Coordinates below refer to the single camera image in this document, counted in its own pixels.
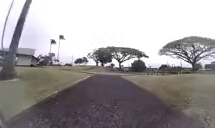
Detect dark round tree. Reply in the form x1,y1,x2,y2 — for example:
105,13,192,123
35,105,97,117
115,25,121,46
94,49,113,67

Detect wide spreading tree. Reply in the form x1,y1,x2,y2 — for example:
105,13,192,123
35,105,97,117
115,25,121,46
87,46,150,70

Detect low dark trees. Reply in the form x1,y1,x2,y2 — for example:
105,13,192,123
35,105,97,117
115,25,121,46
74,56,89,65

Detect dark round bush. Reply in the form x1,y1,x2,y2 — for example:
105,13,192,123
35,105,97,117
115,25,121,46
130,59,147,73

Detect dark asphalt path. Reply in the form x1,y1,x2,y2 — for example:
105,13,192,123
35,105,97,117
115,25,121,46
1,73,206,128

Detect small palm tree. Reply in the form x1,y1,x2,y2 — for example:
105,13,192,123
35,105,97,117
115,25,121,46
49,38,58,64
56,34,66,64

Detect dark bushes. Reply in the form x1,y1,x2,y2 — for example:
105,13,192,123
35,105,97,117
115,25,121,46
37,53,58,66

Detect grass lawn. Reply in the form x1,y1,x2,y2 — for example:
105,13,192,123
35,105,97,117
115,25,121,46
0,65,96,121
121,71,215,128

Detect low building with grey roof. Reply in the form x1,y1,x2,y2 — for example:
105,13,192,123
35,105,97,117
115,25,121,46
0,47,39,67

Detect large spreading tree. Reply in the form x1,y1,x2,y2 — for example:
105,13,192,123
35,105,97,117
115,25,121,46
158,35,215,70

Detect thick leaning palm tree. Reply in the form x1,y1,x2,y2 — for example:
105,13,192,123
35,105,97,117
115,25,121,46
0,0,33,81

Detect thin tall palm tree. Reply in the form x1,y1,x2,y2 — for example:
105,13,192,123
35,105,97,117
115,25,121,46
0,0,15,51

